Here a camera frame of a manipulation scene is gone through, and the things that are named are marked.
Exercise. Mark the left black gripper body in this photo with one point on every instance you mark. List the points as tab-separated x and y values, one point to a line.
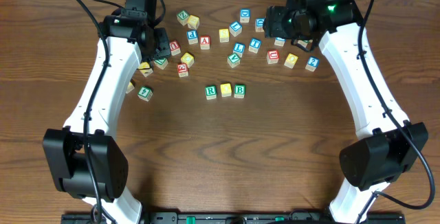
161	43

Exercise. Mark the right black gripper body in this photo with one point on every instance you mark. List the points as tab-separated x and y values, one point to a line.
288	25

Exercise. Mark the yellow O block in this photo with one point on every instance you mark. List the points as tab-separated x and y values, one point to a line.
226	90
290	60

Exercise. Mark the green R block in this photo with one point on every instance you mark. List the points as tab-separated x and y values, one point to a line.
211	92

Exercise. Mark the green B block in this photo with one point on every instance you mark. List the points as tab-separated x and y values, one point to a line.
239	91

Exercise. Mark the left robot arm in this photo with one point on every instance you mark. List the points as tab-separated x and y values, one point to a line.
83	157

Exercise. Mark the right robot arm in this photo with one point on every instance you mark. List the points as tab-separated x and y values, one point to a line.
388	143

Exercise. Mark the red U block left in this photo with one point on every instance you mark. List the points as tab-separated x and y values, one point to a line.
175	48

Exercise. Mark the red u block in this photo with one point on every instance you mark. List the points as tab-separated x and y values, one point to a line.
175	48
272	56

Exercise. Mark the green J block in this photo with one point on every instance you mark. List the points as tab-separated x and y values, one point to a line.
303	44

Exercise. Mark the green N block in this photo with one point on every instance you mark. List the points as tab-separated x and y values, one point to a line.
161	63

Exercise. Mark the yellow X block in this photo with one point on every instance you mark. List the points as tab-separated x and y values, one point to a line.
145	69

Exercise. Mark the blue 5 block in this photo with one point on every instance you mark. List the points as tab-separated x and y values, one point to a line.
279	42

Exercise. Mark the yellow block middle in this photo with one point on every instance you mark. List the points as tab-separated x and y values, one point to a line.
188	59

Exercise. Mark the red E block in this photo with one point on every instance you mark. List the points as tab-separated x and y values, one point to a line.
182	70

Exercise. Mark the blue P block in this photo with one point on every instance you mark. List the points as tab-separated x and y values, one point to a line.
192	37

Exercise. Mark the blue 2 block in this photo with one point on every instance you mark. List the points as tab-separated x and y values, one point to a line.
312	64

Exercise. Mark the green Z block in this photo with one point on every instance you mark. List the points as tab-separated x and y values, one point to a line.
183	17

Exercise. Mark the red U block right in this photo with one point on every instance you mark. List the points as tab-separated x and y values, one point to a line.
272	56

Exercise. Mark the blue D block near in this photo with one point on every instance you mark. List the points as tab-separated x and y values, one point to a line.
259	24

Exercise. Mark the blue d block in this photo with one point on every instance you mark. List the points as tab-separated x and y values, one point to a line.
259	24
244	15

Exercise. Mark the yellow block far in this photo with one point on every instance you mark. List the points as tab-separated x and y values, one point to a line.
193	22

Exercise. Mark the red A block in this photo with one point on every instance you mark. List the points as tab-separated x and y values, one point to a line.
204	42

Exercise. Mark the green 4 block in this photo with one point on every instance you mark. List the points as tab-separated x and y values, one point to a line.
145	93

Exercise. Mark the yellow C block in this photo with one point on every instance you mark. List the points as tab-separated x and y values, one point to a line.
131	86

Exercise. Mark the blue T block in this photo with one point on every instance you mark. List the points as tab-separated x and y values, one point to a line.
254	45

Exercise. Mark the blue D block far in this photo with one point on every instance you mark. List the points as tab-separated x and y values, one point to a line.
244	15

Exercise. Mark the blue L block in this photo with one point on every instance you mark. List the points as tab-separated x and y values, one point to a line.
235	28

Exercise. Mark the yellow S block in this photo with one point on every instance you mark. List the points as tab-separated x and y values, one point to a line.
224	35

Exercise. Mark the green V block centre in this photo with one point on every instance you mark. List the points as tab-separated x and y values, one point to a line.
233	60

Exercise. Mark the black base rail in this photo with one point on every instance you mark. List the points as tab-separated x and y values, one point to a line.
297	216

